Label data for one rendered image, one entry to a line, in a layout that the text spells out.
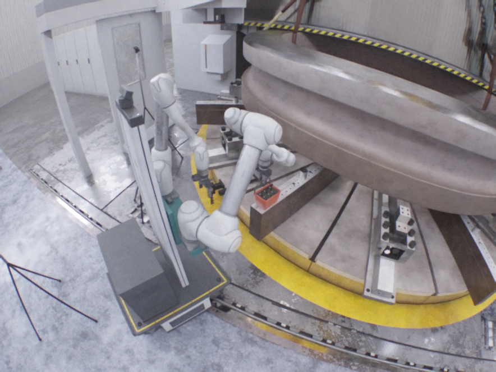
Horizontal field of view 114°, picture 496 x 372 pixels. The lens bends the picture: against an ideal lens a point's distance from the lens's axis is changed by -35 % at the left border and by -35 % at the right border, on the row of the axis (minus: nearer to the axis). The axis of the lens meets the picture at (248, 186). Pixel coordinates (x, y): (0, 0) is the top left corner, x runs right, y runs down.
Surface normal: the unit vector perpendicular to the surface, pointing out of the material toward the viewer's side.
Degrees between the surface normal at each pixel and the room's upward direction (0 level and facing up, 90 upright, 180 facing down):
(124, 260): 0
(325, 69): 45
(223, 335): 0
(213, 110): 90
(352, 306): 0
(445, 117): 90
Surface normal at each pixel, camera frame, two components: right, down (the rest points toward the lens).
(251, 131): -0.47, 0.01
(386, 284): 0.03, -0.76
